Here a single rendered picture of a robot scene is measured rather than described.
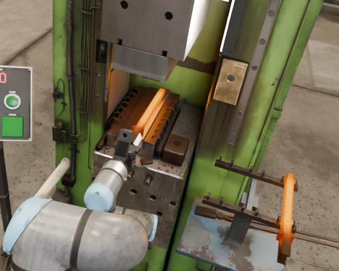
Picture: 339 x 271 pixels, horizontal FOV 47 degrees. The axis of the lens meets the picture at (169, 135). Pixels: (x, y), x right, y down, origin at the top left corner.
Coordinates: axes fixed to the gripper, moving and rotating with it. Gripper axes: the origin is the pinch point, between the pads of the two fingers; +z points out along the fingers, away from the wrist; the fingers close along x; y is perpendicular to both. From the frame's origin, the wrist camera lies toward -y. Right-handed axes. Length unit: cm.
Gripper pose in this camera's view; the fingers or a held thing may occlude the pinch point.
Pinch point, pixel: (136, 132)
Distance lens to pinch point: 150.7
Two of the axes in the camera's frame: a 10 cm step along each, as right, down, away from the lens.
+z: 2.7, -5.6, 7.9
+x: 9.5, 2.8, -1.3
